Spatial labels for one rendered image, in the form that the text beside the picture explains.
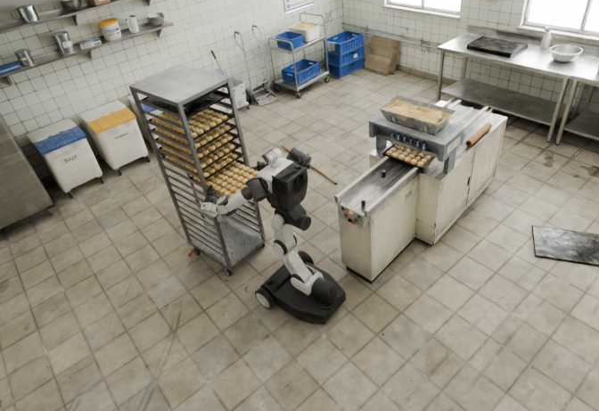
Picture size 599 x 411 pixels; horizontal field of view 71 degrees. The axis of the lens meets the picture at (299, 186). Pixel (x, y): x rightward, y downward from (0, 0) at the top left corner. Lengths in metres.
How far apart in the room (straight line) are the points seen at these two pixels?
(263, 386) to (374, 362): 0.84
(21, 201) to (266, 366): 3.45
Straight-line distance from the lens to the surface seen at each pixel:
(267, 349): 3.55
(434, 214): 3.85
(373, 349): 3.49
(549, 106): 6.32
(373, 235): 3.39
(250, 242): 4.15
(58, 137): 5.87
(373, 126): 3.73
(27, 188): 5.57
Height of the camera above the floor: 2.97
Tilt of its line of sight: 37 degrees down
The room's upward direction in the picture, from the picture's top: 8 degrees counter-clockwise
